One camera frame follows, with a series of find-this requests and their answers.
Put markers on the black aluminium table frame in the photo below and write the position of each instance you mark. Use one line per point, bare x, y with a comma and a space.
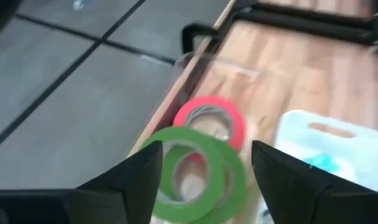
300, 26

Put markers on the clear plastic bin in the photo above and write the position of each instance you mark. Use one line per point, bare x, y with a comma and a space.
188, 77

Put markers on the teal staple remover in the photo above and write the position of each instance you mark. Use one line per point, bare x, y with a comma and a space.
322, 161

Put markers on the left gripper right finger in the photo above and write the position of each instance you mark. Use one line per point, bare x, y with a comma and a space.
316, 205

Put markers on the pink tape roll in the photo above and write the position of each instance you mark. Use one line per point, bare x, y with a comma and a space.
207, 101

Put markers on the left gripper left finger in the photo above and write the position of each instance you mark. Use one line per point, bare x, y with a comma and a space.
98, 202

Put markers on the white plastic bin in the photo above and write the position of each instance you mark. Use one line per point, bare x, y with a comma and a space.
347, 149

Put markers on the green tape roll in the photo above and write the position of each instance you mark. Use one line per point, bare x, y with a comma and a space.
238, 177
182, 133

